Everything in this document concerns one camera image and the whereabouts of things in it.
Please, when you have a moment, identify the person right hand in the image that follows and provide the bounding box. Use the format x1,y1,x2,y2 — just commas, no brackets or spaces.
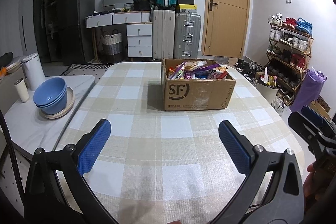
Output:
303,163,326,201

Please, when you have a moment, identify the purple bag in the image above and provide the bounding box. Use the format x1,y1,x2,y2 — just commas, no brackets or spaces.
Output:
290,67,327,113

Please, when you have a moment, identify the beige plate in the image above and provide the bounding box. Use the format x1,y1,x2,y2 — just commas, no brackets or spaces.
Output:
41,86,76,120

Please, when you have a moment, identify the white bucket with items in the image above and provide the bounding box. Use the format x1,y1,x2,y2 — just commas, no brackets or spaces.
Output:
256,67,280,104

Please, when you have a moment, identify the blue bowls stack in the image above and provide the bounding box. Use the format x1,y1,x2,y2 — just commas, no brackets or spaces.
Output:
33,77,67,115

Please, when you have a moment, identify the shoe rack with shoes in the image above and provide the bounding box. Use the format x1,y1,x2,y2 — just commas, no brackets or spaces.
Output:
266,13,314,106

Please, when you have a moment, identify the checkered tablecloth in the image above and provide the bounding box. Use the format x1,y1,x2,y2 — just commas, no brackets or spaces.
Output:
58,63,305,223

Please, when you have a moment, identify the SF cardboard box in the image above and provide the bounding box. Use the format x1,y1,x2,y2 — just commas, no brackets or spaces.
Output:
161,59,236,111

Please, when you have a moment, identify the purple candy packet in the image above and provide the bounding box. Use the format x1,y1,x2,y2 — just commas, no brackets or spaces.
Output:
194,63,220,76

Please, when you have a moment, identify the white cup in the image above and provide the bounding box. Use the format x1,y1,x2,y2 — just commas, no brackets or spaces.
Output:
14,78,30,103

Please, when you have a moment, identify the striped laundry basket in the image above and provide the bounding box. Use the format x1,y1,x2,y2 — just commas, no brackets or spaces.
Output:
100,29,123,64

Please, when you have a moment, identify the white drawer desk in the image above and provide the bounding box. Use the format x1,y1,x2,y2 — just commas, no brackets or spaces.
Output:
85,11,153,59

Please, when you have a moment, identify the silver suitcase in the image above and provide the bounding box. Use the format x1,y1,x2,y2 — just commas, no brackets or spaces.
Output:
174,13,202,59

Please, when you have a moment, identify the beige suitcase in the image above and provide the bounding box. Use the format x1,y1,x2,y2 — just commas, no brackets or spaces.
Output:
152,10,175,60

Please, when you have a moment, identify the black refrigerator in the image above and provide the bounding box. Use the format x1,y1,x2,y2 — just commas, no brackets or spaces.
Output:
34,0,96,67

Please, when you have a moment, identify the wooden door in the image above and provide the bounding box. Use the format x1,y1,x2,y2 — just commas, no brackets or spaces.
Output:
202,0,250,59

